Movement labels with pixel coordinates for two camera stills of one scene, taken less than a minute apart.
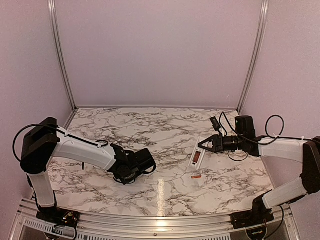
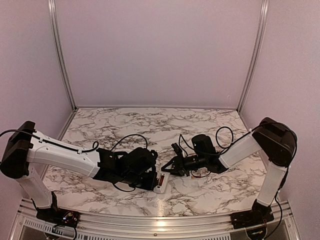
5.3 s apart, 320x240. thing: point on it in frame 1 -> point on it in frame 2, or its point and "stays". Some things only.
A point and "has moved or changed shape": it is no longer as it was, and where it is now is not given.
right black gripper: (217, 143) -> (180, 169)
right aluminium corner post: (264, 8) stays
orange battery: (196, 157) has moved or changed shape
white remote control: (198, 154) has moved or changed shape
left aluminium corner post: (53, 13) stays
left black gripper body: (130, 177) -> (135, 180)
